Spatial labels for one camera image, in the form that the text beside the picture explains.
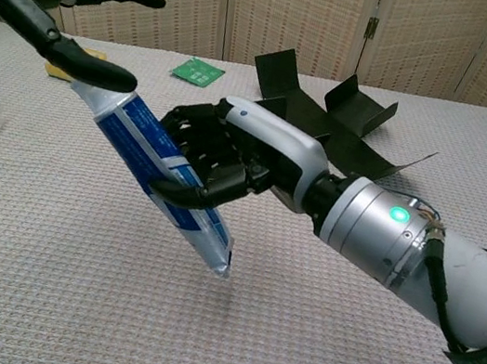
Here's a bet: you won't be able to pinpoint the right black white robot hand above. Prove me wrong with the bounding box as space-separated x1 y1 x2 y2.
145 84 339 233

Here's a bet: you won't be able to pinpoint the blue white toothpaste tube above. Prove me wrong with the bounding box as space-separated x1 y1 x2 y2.
42 78 259 280

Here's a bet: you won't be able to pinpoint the yellow sponge with green pad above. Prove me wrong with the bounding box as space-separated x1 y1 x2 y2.
43 41 108 88

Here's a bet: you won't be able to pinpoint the black unfolded cardboard box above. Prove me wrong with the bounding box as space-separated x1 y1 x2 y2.
236 42 453 198

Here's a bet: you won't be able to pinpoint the green circuit board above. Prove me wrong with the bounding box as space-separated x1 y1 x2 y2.
168 52 227 92

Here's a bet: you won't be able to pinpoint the beige woven folding screen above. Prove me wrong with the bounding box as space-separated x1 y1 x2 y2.
52 0 487 109

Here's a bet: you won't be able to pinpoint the brass screen hinge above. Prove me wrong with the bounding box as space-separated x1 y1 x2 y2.
363 16 380 40

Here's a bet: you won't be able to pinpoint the grey waffle weave tablecloth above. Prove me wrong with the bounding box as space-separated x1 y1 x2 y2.
0 19 487 364

